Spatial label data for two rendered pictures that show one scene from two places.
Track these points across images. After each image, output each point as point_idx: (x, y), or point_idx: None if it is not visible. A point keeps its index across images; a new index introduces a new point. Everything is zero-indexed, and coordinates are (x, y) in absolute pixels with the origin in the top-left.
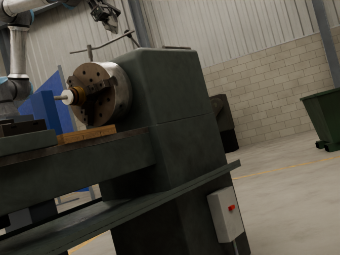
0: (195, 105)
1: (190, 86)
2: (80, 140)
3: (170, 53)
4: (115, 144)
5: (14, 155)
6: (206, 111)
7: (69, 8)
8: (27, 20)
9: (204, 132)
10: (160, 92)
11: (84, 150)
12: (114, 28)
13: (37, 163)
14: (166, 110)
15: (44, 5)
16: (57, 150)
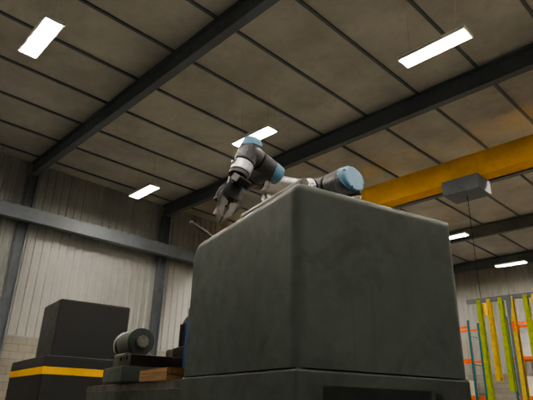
0: (248, 344)
1: (251, 295)
2: (145, 381)
3: (231, 231)
4: (166, 395)
5: (125, 383)
6: (271, 363)
7: (272, 183)
8: (336, 190)
9: None
10: (198, 319)
11: (149, 393)
12: (225, 213)
13: (130, 395)
14: (197, 352)
15: (269, 190)
16: (138, 387)
